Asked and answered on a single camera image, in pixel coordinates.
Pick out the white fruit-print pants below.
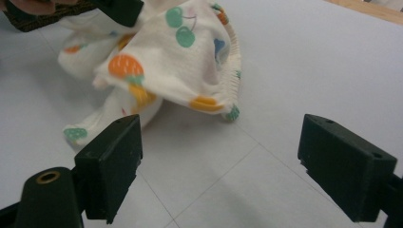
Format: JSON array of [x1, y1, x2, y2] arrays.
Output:
[[57, 0, 242, 147]]

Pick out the white table cover sheet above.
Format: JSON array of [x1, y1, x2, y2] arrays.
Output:
[[0, 0, 403, 228]]

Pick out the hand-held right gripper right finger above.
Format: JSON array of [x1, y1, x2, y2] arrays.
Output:
[[297, 113, 398, 222]]

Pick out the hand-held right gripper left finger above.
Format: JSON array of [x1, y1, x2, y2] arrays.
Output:
[[74, 114, 144, 224]]

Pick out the brown wicker basket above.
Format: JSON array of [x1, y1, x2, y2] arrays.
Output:
[[2, 2, 96, 33]]

